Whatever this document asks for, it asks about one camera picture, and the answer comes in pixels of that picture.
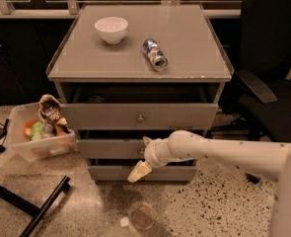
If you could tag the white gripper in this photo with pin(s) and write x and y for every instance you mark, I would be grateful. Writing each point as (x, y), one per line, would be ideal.
(150, 154)

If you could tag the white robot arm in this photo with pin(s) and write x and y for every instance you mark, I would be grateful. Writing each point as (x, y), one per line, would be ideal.
(271, 160)

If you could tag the grey top drawer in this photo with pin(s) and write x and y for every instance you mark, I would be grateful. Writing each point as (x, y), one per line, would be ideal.
(140, 111)

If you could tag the grey drawer cabinet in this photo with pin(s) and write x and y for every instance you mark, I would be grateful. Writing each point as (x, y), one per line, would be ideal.
(86, 68)

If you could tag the small white paper scrap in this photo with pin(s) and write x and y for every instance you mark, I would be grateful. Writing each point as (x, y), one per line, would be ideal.
(124, 222)

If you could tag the blue silver soda can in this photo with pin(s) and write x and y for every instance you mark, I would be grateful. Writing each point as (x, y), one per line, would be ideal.
(154, 54)

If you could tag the brown chip bag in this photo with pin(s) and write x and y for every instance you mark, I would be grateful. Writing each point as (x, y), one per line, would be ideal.
(49, 111)

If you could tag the green apple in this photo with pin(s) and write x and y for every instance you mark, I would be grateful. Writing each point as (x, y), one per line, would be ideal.
(36, 131)

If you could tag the clear plastic bin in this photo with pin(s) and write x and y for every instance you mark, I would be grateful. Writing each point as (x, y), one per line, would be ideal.
(39, 149)

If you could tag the orange fruit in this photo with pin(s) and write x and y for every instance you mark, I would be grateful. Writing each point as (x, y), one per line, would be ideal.
(28, 127)

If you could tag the white ceramic bowl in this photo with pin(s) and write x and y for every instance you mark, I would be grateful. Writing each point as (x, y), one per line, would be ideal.
(111, 29)

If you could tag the black office chair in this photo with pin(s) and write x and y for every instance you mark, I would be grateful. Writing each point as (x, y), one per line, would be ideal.
(260, 89)

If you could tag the black stand base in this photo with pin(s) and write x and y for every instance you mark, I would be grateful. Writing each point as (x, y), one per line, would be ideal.
(36, 213)

